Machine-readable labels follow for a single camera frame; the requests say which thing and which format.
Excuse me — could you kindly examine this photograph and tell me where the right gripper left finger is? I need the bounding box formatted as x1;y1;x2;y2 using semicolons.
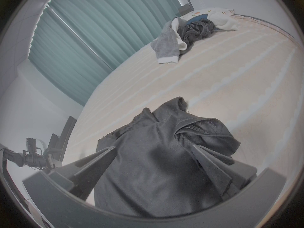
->
49;146;117;201

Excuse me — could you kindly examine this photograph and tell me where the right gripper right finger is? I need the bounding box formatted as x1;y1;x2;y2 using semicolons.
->
192;145;258;202

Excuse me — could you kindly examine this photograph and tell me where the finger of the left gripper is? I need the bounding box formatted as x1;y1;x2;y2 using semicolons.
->
58;116;77;162
47;133;61;152

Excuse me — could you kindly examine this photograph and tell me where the black garment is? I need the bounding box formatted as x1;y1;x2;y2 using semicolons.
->
94;96;241;218

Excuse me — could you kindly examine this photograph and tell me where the bed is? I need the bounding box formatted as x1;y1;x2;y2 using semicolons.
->
62;0;302;206

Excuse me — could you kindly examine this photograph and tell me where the blue-green curtain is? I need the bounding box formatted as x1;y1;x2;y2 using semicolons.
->
28;0;193;107

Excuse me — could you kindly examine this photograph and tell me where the grey and white garment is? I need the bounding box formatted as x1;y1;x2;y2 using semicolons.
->
151;17;188;64

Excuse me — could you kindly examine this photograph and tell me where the dark grey garment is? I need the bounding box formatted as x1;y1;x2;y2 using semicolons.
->
178;19;217;47

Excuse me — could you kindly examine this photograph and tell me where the white printed garment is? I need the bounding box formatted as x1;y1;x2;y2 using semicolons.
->
181;8;240;32

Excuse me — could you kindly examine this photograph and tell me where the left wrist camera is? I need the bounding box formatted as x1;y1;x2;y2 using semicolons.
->
26;138;38;154

